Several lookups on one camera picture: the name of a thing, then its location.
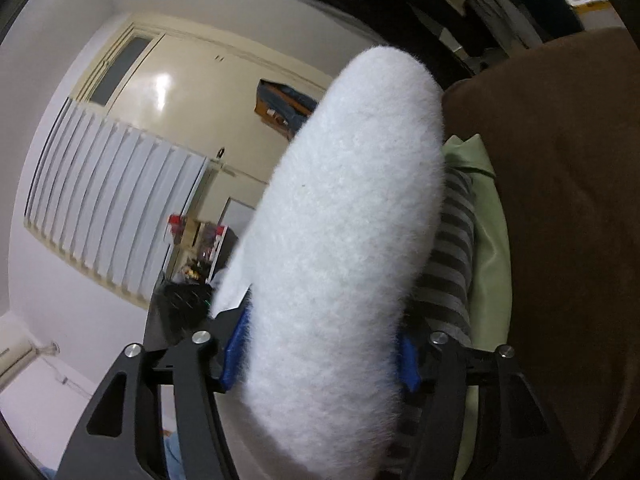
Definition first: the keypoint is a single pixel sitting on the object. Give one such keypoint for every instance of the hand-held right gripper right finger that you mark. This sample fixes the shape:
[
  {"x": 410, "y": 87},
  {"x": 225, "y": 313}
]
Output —
[{"x": 409, "y": 366}]

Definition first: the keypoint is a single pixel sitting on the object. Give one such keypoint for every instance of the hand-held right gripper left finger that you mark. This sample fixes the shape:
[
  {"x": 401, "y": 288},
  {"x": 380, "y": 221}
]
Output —
[{"x": 235, "y": 352}]

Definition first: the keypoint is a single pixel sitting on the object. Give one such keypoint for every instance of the white fluffy sweater black trim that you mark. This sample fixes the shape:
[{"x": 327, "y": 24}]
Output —
[{"x": 340, "y": 260}]

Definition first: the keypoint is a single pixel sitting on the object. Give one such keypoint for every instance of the dark hanging clothes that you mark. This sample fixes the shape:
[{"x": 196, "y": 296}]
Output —
[{"x": 400, "y": 5}]

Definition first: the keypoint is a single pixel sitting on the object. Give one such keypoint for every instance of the black basket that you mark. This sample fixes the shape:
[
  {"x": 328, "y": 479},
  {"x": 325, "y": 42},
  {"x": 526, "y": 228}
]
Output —
[{"x": 182, "y": 307}]

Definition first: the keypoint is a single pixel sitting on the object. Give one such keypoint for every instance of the cluttered shelf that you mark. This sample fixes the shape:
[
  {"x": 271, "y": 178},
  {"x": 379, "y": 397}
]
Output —
[{"x": 200, "y": 247}]

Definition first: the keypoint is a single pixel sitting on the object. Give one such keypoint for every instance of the grey striped cloth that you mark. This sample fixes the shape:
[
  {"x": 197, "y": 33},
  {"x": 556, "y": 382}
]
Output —
[{"x": 450, "y": 260}]

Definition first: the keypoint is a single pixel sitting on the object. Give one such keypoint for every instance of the light blue cloth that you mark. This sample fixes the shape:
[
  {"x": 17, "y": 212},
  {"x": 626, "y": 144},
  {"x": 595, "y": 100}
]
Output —
[{"x": 172, "y": 457}]

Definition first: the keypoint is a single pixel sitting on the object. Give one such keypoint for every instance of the green cloth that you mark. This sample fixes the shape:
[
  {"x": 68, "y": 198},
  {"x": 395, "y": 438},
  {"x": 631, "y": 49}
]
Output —
[{"x": 492, "y": 260}]

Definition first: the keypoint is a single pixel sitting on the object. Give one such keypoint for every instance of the white window blinds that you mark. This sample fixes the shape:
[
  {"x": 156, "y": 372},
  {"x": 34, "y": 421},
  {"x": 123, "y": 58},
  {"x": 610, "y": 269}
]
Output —
[{"x": 110, "y": 200}]

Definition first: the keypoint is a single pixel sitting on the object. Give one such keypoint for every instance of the white air conditioner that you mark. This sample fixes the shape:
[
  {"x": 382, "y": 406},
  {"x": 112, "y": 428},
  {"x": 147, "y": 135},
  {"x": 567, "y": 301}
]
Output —
[{"x": 14, "y": 356}]

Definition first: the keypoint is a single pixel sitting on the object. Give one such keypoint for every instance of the brown blanket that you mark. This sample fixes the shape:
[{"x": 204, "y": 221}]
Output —
[{"x": 575, "y": 210}]

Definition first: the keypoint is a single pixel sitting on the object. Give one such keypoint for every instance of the orange and blue bag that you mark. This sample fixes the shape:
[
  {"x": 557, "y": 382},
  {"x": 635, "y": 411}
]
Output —
[{"x": 280, "y": 107}]

